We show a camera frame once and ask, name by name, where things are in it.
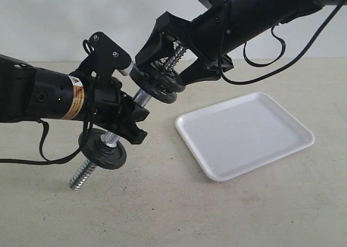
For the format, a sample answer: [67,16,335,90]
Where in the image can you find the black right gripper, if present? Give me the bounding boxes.
[135,0,234,86]

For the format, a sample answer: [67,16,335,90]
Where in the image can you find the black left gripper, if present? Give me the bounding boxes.
[78,57,150,145]

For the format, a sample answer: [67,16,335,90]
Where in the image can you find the chrome threaded dumbbell bar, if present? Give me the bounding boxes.
[69,41,187,190]

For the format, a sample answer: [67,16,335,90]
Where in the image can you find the black weight plate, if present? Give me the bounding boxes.
[146,67,186,93]

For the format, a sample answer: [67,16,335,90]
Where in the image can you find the black plate bar end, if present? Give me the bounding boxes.
[81,128,127,170]

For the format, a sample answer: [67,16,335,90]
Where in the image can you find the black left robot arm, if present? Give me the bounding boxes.
[1,55,149,145]

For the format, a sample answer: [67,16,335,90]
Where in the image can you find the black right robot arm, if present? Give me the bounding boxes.
[131,0,346,92]

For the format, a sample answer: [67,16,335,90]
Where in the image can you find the white rectangular plastic tray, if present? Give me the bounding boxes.
[175,92,315,182]

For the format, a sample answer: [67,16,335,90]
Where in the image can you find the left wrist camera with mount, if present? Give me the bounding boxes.
[87,31,134,79]

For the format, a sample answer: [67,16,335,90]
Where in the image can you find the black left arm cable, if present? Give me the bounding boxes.
[0,76,120,165]

